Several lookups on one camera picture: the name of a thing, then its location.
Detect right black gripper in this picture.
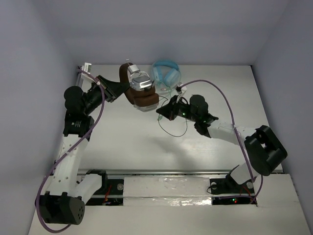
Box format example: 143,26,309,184
156,95,199,122

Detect black headphone cable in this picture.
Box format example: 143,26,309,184
156,95,189,138

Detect brown silver headphones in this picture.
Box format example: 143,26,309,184
119,59,159,112

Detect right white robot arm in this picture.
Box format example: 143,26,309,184
156,95,288,195

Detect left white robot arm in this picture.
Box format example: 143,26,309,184
35,75,130,225

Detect light blue headphones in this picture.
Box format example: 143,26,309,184
151,60,181,89

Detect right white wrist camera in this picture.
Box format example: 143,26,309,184
175,82,187,97

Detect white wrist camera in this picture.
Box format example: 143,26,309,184
78,62,92,74
175,82,187,97

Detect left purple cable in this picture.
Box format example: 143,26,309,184
35,70,106,233

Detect purple cable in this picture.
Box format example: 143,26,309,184
35,70,106,233
180,79,264,204

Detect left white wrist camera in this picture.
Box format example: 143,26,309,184
78,62,92,74

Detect aluminium rail left side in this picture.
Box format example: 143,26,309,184
75,65,85,88

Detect aluminium rail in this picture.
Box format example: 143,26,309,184
75,65,85,88
78,168,235,177

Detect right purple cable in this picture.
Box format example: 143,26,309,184
180,79,264,204

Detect aluminium rail front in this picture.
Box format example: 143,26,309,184
78,168,235,177

